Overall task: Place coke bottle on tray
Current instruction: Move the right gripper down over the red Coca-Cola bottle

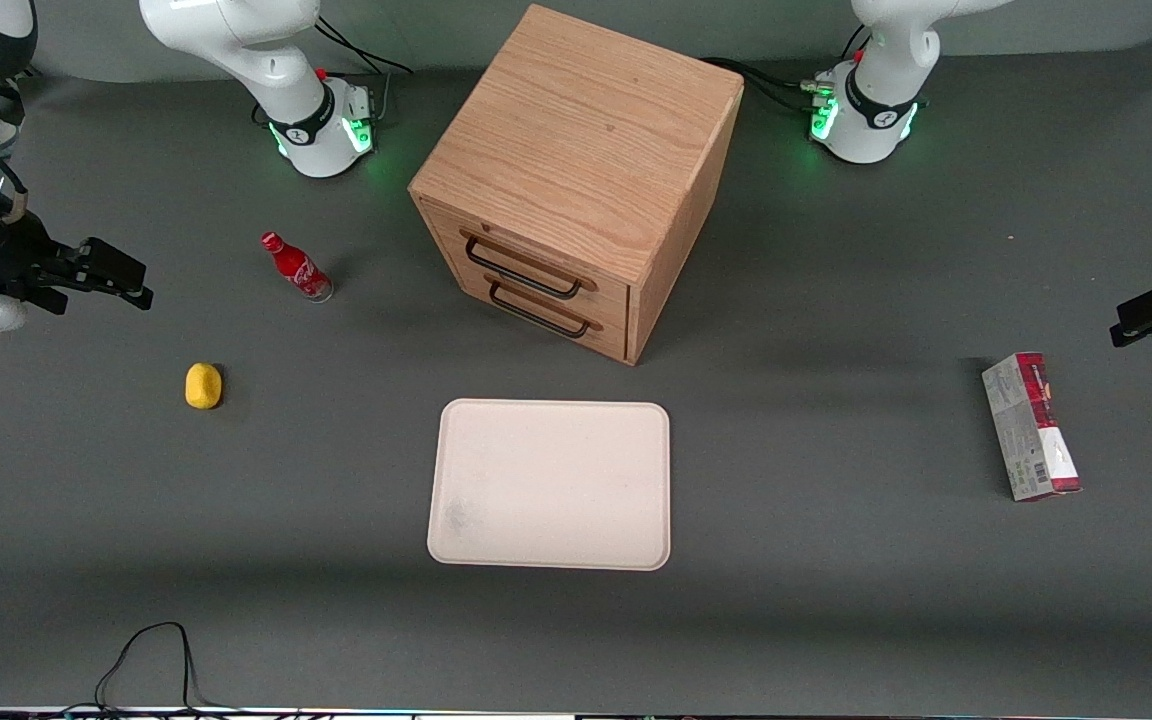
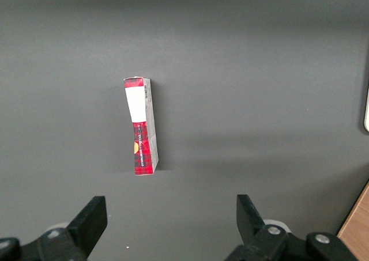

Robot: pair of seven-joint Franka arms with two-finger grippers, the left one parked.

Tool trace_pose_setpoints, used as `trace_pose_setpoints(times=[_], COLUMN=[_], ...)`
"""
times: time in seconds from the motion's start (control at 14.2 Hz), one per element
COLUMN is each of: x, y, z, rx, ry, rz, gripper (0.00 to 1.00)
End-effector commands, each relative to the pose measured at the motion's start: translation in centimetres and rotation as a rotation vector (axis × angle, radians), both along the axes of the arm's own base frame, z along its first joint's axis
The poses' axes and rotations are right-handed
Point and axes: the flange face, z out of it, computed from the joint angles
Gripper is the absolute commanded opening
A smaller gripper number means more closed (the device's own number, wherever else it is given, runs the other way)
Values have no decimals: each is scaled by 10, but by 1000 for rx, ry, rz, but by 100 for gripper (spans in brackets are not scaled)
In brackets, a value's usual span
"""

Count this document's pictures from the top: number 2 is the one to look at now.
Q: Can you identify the light wooden board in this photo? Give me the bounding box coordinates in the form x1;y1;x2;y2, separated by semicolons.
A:
336;181;369;261

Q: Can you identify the red plaid cardboard box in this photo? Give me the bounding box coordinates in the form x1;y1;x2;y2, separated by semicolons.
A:
123;76;159;176

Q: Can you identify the white rectangular tray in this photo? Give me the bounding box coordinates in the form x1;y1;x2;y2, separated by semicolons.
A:
363;82;369;134

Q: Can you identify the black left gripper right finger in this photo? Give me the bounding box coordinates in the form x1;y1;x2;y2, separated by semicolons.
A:
224;194;359;261

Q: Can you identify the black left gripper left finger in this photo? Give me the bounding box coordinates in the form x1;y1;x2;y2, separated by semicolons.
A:
0;195;108;261

